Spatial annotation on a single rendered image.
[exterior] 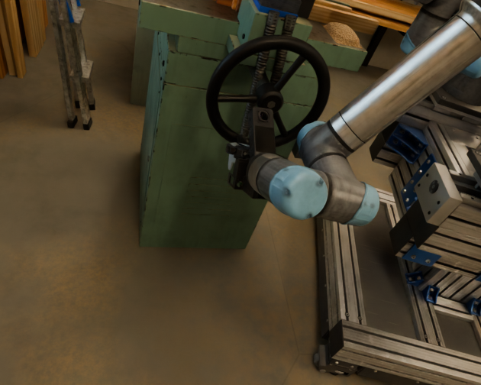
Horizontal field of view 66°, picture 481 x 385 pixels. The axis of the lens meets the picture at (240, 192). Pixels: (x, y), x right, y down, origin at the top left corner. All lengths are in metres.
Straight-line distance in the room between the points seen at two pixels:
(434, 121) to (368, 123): 0.76
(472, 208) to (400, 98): 0.42
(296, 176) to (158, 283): 0.97
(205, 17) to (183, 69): 0.14
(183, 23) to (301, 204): 0.58
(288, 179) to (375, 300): 0.96
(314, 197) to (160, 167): 0.73
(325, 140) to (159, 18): 0.49
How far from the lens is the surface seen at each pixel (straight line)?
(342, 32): 1.12
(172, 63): 0.99
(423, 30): 1.12
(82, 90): 1.90
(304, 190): 0.53
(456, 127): 1.46
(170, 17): 0.95
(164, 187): 1.25
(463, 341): 1.57
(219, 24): 0.96
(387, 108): 0.67
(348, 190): 0.60
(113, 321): 1.33
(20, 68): 2.35
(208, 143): 1.14
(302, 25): 0.91
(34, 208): 1.63
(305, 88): 1.10
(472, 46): 0.67
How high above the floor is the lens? 1.20
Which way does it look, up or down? 41 degrees down
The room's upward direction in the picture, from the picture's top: 21 degrees clockwise
